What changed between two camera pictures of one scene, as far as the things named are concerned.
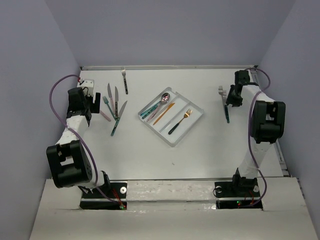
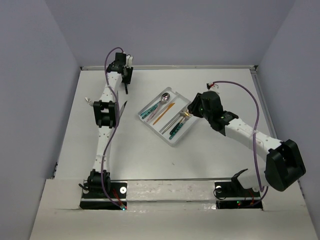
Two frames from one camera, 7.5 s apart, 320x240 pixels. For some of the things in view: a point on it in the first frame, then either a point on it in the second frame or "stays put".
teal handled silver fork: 224,92 → 186,119
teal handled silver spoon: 165,98 stays put
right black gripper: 230,100 → 193,106
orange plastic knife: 163,113 stays put
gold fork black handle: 187,114 stays put
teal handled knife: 120,114 stays put
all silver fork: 220,89 → 181,115
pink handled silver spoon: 153,113 stays put
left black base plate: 111,195 stays put
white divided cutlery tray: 171,115 stays put
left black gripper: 93,107 → 127,79
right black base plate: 242,194 stays put
